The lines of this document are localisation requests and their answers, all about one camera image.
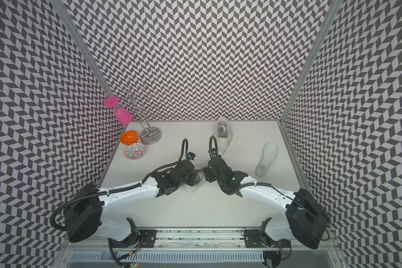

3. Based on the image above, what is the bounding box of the white sneaker one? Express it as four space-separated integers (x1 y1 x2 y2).
213 116 232 156
184 162 209 192

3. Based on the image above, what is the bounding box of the white shoe insole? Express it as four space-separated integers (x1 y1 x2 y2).
255 142 278 177

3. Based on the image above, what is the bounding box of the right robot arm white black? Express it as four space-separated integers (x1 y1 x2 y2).
206 136 330 250

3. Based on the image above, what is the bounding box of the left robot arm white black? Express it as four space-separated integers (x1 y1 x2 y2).
49 139 197 247

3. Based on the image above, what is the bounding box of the patterned floral bowl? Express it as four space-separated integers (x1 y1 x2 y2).
124 142 146 160

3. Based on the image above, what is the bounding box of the orange bowl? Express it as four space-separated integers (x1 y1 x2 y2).
119 130 138 146

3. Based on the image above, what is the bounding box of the pink wine glass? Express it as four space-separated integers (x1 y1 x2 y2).
103 97 134 126

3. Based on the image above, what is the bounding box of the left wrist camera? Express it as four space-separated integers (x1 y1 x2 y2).
186 152 196 162

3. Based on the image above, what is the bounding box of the silver wire glass rack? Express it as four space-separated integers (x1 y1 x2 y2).
124 85 163 145

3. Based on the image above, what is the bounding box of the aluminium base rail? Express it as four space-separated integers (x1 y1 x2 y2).
59 227 341 251

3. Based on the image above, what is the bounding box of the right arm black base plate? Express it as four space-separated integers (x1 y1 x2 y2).
240 228 291 249

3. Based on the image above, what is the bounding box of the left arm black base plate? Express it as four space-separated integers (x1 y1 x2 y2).
111 229 157 249

